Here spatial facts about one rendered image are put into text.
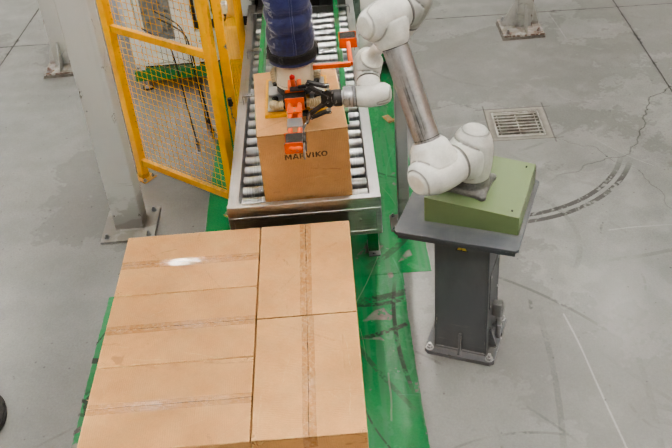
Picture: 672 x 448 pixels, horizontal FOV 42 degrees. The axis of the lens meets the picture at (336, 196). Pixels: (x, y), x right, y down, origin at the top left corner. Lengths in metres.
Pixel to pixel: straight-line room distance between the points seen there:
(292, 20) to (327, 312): 1.24
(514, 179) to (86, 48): 2.15
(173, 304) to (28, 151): 2.61
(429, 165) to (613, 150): 2.35
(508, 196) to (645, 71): 2.98
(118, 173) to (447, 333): 1.96
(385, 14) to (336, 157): 0.91
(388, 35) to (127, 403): 1.62
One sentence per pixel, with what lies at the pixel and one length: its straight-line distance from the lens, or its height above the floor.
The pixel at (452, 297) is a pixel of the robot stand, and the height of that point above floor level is 0.33.
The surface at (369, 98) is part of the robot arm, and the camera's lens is 3.74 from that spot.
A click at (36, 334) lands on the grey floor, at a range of 4.56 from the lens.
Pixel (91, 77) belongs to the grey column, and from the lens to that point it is 4.54.
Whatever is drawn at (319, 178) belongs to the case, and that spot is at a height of 0.70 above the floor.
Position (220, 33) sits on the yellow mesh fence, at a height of 0.90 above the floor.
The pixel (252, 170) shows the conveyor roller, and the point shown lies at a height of 0.54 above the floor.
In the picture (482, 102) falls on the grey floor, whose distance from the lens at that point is 5.89.
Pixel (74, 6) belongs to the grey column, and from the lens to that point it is 4.39.
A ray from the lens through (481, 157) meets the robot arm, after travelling 3.42.
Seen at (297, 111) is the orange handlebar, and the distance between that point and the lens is 3.68.
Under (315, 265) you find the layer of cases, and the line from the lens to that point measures 3.70.
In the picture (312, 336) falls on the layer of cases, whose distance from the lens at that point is 3.39.
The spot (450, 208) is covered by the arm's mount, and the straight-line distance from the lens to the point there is 3.50.
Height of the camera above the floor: 2.91
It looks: 35 degrees down
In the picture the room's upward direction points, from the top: 5 degrees counter-clockwise
